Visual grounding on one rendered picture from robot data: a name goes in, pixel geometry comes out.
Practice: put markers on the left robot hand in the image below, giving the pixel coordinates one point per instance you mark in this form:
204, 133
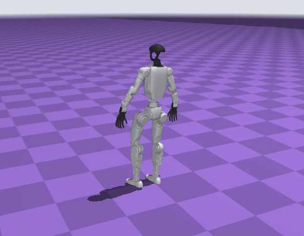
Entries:
120, 119

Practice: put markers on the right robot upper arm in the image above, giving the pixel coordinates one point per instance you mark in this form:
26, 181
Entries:
170, 80

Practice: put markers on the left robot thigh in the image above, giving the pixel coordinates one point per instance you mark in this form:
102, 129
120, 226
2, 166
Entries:
140, 119

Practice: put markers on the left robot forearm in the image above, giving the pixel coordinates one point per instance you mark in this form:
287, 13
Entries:
127, 99

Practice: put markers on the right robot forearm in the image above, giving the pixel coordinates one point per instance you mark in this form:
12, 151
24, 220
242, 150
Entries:
174, 98

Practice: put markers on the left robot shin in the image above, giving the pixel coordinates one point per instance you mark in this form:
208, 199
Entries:
136, 160

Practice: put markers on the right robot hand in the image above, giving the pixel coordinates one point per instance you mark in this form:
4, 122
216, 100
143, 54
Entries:
173, 113

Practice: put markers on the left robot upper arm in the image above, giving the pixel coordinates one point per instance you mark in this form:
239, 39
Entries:
142, 73

